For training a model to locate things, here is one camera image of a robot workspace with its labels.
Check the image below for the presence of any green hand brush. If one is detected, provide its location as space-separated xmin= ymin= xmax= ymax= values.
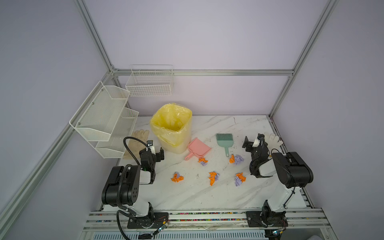
xmin=216 ymin=134 xmax=234 ymax=158

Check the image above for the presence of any pink plastic dustpan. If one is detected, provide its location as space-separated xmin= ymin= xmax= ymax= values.
xmin=185 ymin=138 xmax=212 ymax=161

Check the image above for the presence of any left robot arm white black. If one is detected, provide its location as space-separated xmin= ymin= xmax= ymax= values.
xmin=102 ymin=137 xmax=165 ymax=220

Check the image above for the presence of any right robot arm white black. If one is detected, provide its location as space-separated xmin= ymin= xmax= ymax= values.
xmin=242 ymin=133 xmax=314 ymax=219

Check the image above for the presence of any white cotton glove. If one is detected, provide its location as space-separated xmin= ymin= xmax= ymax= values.
xmin=264 ymin=132 xmax=284 ymax=150

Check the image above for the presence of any beige rubber glove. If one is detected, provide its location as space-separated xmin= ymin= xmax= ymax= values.
xmin=123 ymin=129 xmax=150 ymax=160

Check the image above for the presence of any orange purple scrap near brush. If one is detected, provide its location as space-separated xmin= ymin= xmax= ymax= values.
xmin=229 ymin=155 xmax=244 ymax=165

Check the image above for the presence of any orange purple scrap far left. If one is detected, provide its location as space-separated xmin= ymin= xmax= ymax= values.
xmin=171 ymin=172 xmax=184 ymax=183

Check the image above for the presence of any yellow-lined trash bin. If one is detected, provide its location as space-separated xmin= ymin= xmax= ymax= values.
xmin=150 ymin=103 xmax=193 ymax=154

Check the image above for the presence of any lower white mesh shelf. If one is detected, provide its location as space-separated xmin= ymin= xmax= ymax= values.
xmin=89 ymin=107 xmax=140 ymax=159

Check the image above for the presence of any white mesh shelf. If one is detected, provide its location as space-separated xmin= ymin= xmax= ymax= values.
xmin=89 ymin=107 xmax=140 ymax=159
xmin=69 ymin=82 xmax=130 ymax=142

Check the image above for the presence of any orange purple scrap centre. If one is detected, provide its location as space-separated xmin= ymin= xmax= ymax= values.
xmin=209 ymin=172 xmax=220 ymax=186

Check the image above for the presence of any orange purple scrap near dustpan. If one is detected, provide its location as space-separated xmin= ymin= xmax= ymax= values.
xmin=198 ymin=158 xmax=208 ymax=166

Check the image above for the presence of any upper white mesh shelf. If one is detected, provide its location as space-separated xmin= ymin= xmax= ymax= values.
xmin=69 ymin=82 xmax=130 ymax=142

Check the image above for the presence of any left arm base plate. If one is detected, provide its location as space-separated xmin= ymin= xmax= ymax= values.
xmin=127 ymin=212 xmax=169 ymax=229

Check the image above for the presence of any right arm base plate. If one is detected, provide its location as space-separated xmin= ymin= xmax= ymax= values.
xmin=246 ymin=211 xmax=288 ymax=228

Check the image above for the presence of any white wire basket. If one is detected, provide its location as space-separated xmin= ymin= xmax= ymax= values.
xmin=126 ymin=65 xmax=174 ymax=97

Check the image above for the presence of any aluminium front rail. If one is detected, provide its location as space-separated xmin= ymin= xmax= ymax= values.
xmin=80 ymin=208 xmax=337 ymax=240

